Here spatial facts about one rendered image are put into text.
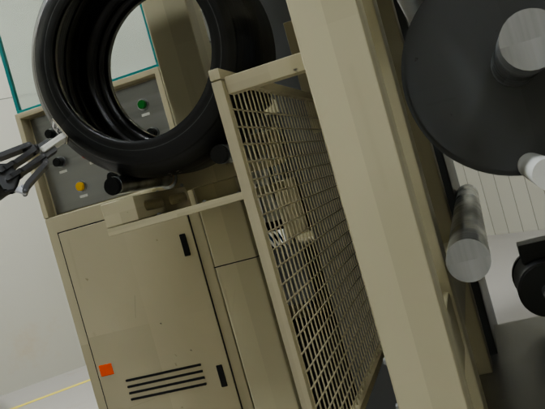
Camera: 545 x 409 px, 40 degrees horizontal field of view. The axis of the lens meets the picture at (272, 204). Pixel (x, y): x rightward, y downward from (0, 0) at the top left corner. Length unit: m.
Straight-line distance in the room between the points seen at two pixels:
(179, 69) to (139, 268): 0.73
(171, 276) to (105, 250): 0.25
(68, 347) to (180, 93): 3.27
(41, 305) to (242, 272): 3.15
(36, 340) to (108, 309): 2.56
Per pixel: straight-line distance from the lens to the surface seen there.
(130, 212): 1.83
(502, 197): 5.85
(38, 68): 1.93
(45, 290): 5.18
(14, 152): 1.87
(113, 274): 2.60
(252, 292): 2.15
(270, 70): 1.21
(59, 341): 5.20
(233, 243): 2.14
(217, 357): 2.53
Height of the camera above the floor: 0.79
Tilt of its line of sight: 1 degrees down
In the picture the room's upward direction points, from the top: 16 degrees counter-clockwise
